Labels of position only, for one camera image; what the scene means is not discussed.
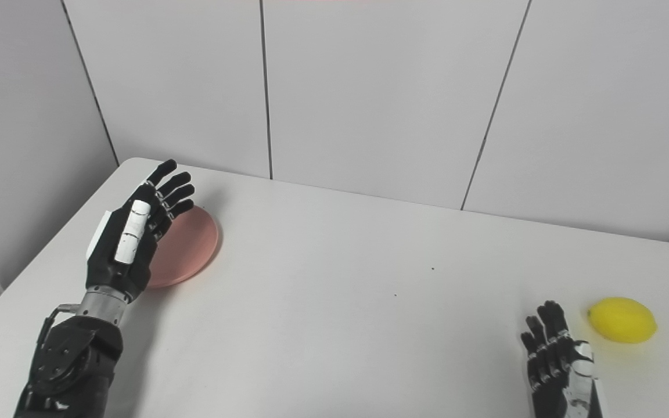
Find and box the black and white left hand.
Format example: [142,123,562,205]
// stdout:
[85,160,196,304]

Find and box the black and white right hand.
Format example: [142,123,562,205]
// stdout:
[520,300,607,418]

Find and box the pink round plate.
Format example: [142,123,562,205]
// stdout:
[148,206,220,289]

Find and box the yellow lemon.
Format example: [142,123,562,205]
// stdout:
[587,297,658,344]

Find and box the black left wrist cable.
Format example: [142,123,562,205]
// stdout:
[37,304,78,349]

